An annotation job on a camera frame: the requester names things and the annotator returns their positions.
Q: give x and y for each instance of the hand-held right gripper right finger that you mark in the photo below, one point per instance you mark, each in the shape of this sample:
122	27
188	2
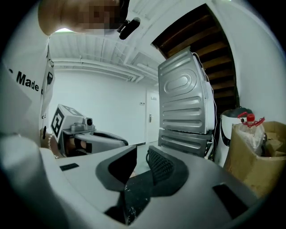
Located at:
165	174

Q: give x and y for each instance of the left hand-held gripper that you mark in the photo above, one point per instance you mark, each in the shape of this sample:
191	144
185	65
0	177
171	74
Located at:
67	125

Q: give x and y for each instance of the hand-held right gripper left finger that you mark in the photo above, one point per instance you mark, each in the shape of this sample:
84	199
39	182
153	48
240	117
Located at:
116	172

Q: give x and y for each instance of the person's left forearm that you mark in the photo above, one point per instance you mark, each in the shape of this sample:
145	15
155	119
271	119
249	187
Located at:
48	143

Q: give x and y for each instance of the clear plastic bottle red cap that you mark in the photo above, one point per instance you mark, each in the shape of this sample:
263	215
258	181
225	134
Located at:
251	132

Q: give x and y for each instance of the person's left hand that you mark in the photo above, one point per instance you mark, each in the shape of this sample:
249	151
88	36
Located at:
71	145

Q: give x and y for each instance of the white door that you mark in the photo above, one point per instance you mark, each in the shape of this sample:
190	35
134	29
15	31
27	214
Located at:
153	129

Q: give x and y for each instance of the white and black appliance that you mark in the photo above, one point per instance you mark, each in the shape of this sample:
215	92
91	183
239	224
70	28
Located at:
226	132

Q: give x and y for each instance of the brown cardboard box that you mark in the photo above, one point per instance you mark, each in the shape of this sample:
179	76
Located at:
243	165

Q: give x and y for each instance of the large silver washing machine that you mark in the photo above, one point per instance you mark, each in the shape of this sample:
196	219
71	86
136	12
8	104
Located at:
182	94

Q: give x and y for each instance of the person's head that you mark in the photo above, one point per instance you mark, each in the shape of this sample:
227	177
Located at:
67	15

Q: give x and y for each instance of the dark wooden staircase underside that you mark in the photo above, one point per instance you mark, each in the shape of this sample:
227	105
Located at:
212	44

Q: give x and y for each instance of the black head-worn camera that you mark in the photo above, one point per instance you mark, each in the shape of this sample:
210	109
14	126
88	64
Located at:
128	28

